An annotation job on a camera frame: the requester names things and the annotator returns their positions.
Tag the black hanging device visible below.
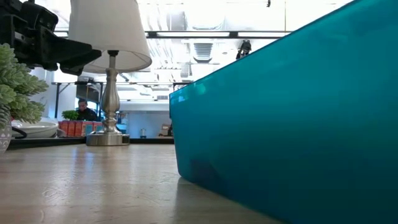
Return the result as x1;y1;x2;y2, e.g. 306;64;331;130
235;39;253;60

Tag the black metal table frame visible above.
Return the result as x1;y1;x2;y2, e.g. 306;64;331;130
7;136;175;149

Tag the person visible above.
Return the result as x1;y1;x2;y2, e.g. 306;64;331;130
76;98;100;122

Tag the green artificial potted plant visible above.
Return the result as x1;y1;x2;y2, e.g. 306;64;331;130
0;42;50;153

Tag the small green potted plant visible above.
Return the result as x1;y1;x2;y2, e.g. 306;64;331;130
61;110;78;121

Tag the teal plastic bin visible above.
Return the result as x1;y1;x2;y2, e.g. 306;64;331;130
169;0;398;224

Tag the row of orange boxes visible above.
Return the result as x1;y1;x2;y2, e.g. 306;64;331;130
58;120;103;138

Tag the black cable loop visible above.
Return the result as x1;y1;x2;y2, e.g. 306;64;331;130
11;126;32;140

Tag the white shade silver lamp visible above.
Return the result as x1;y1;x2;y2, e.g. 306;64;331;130
68;0;153;147

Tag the grey box under table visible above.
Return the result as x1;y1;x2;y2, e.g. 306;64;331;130
76;83;102;102

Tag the black background table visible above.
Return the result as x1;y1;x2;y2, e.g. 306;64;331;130
51;80;105;118

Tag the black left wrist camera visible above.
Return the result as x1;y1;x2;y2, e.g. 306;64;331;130
20;0;59;32

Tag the white bowl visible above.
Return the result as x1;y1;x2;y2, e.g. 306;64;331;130
11;120;59;139

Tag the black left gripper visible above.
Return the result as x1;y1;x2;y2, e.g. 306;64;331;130
0;0;103;77

